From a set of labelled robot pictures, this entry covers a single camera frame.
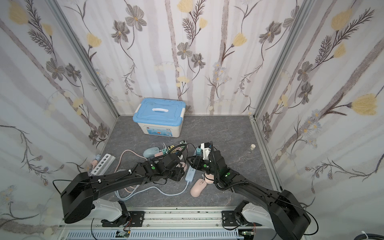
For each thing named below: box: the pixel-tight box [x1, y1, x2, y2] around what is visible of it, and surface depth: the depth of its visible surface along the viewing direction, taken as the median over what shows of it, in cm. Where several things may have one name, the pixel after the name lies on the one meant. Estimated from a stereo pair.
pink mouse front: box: [190, 178, 207, 198], surface depth 85 cm
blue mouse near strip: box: [143, 146, 160, 158], surface depth 99 cm
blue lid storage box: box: [132, 97, 186, 138], surface depth 101 cm
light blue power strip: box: [185, 165, 196, 182], surface depth 88 cm
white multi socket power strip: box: [91, 153, 116, 176], surface depth 93 cm
